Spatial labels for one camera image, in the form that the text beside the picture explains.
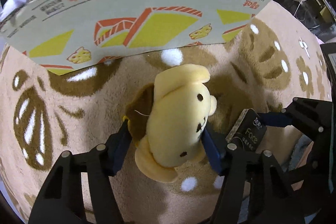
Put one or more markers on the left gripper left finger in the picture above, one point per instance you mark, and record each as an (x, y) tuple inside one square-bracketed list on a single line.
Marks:
[(60, 199)]

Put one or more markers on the yellow dog plush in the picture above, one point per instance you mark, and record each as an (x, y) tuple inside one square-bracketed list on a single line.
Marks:
[(167, 118)]

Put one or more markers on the black face tissue pack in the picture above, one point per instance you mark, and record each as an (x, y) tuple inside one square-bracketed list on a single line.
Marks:
[(248, 131)]

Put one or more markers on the cardboard box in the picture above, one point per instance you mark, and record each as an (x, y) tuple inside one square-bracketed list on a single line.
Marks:
[(68, 35)]

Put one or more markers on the brown patterned blanket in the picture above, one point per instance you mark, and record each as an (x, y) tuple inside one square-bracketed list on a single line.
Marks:
[(273, 59)]

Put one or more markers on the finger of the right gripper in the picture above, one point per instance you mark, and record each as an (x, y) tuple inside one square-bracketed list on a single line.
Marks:
[(315, 119)]

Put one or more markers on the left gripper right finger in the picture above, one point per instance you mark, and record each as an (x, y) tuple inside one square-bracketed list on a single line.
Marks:
[(271, 197)]

